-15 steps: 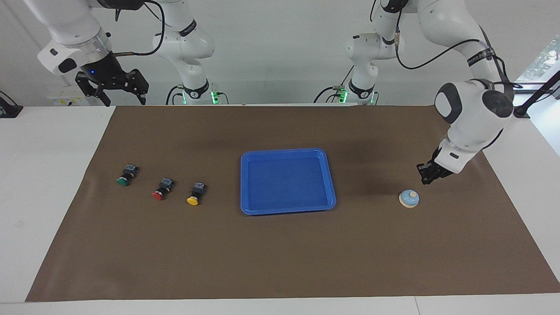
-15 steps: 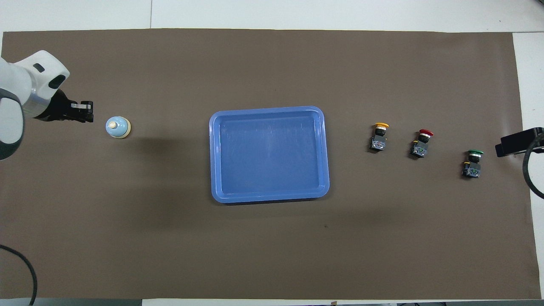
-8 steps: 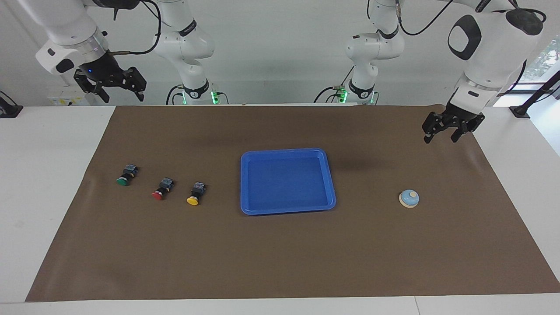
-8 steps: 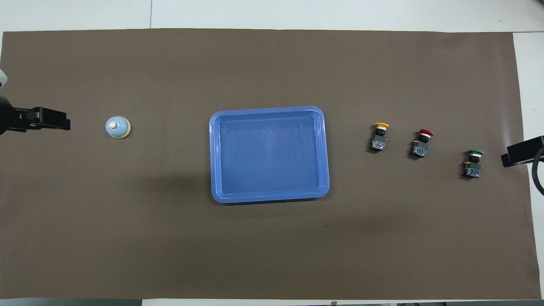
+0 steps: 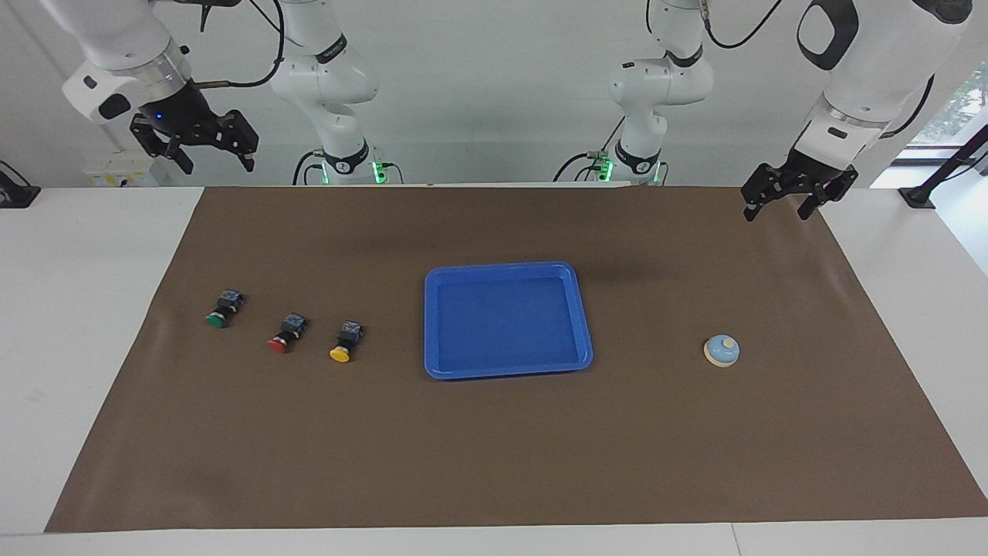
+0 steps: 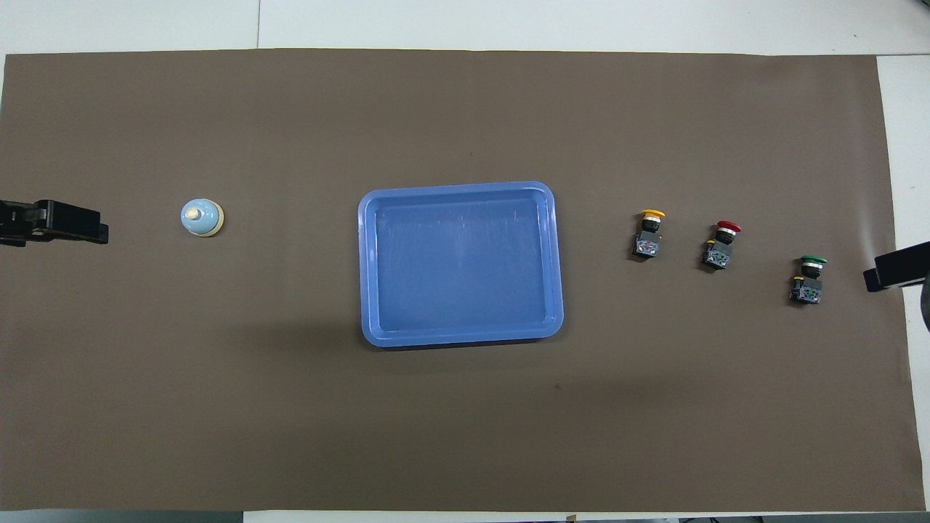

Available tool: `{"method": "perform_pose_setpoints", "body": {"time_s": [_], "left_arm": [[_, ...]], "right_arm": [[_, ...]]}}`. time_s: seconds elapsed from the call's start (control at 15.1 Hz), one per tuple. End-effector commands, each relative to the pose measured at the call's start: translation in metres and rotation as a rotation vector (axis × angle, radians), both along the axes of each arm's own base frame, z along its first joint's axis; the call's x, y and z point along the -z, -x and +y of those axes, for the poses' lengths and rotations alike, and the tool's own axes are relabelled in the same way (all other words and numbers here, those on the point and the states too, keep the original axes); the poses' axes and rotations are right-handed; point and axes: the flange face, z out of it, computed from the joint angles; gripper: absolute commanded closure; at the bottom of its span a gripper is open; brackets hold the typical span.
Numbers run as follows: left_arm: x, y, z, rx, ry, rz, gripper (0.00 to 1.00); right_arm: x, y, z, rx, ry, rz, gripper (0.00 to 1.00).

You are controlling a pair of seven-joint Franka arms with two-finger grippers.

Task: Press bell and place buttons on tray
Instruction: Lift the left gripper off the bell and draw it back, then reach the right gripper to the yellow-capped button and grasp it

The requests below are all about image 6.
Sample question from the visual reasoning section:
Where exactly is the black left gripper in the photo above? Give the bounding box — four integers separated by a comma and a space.
0, 200, 110, 248

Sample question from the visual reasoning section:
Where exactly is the green push button switch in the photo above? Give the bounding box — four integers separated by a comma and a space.
789, 256, 828, 305

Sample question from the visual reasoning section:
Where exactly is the red push button switch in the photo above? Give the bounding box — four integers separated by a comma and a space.
700, 220, 742, 271

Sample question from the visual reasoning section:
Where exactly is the yellow push button switch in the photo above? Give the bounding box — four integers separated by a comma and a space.
631, 209, 666, 261

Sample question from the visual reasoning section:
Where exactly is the light blue call bell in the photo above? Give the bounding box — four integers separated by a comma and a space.
180, 198, 225, 239

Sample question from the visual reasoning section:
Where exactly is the blue plastic tray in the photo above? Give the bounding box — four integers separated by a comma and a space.
357, 181, 565, 348

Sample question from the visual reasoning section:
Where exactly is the brown table mat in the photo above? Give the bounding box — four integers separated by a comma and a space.
0, 49, 927, 513

